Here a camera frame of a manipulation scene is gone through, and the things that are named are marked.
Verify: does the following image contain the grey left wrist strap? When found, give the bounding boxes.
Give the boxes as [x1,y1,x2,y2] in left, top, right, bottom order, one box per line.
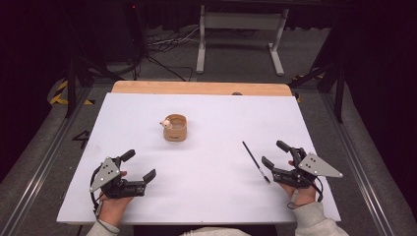
[93,200,121,236]

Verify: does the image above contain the black computer tower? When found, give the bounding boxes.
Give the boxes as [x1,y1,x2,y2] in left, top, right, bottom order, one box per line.
[125,2,148,61]

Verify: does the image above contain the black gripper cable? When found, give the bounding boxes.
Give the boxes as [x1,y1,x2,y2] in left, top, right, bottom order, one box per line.
[89,166,103,218]
[309,178,325,203]

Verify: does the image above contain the grey wrist strap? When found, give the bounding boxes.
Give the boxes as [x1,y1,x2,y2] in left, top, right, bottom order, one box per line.
[286,189,311,210]
[93,200,121,236]

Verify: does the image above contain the black floor cable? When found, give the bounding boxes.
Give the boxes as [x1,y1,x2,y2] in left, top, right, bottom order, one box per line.
[144,53,195,83]

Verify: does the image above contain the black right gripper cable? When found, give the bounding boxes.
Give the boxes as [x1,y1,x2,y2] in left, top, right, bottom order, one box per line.
[309,178,325,203]

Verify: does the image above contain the person's left hand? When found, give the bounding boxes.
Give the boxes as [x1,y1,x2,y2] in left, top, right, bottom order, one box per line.
[97,193,136,229]

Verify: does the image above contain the person's light top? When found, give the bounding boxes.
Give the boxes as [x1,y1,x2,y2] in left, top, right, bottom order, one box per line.
[179,226,252,236]

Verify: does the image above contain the black pen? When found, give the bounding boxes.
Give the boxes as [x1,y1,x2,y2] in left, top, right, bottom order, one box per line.
[241,141,271,185]

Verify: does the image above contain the white table cover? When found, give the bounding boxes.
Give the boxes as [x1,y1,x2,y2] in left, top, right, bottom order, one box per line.
[56,92,342,226]

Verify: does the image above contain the aluminium floor rail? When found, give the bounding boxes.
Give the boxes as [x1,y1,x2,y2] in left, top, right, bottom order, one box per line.
[0,87,95,236]
[319,92,396,236]

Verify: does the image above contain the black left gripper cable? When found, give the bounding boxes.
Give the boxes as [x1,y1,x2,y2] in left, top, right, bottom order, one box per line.
[89,166,103,218]

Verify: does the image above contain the white metal stand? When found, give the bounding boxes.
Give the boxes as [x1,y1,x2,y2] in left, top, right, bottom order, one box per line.
[195,4,290,77]

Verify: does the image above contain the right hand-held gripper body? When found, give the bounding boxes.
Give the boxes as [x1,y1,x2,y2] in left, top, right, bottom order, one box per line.
[270,147,344,190]

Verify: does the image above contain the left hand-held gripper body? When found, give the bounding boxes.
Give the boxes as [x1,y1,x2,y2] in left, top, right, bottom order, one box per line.
[89,156,148,200]

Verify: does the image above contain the wooden table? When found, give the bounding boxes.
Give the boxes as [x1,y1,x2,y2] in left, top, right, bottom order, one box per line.
[111,80,293,97]

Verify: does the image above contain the yellow black floor tape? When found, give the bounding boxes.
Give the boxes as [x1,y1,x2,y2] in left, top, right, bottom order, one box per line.
[291,72,325,103]
[48,80,96,106]

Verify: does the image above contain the grey right wrist strap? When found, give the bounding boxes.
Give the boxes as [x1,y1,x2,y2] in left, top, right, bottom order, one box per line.
[286,189,311,210]

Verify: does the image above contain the black tripod stand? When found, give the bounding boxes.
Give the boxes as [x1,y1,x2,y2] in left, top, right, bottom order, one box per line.
[288,61,346,124]
[63,42,126,120]

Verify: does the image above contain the white floor cables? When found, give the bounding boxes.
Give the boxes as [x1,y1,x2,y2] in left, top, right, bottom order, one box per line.
[147,27,202,47]

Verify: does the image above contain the wooden pen holder with figure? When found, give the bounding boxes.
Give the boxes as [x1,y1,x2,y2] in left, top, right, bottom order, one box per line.
[159,113,188,143]

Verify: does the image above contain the person's right hand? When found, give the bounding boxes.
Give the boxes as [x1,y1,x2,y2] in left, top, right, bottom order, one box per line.
[278,181,318,209]

